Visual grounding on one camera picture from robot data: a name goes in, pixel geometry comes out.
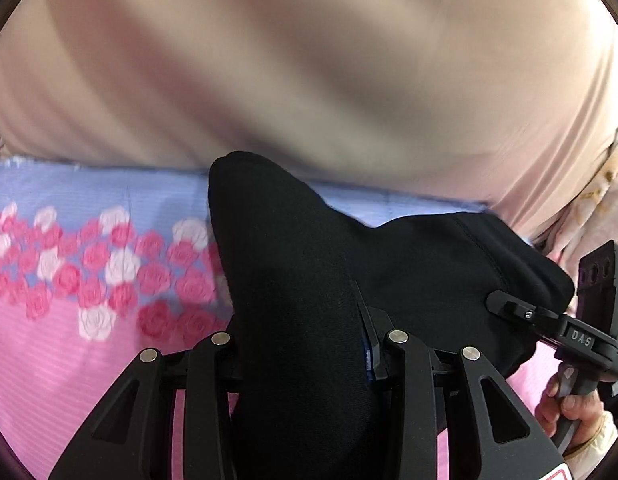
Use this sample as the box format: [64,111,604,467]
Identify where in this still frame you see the person's right forearm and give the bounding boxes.
[564,411,618,480]

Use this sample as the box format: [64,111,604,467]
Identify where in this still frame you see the pale floral cloth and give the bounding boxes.
[534,125,618,311]

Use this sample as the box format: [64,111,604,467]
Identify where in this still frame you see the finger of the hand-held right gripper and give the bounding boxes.
[485,289,566,335]

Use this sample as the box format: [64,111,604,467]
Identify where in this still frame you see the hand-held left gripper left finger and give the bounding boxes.
[48,331,242,480]

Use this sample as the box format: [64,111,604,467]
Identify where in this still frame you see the person's right hand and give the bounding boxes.
[534,369,608,457]

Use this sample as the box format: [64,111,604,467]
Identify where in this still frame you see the pink rose bedsheet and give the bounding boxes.
[0,156,564,480]

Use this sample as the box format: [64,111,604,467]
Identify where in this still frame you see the black pants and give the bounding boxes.
[207,150,576,480]

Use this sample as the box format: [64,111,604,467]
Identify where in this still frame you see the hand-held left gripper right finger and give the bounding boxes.
[350,281,566,480]

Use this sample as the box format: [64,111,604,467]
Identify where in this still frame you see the beige cloth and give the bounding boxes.
[0,0,618,242]

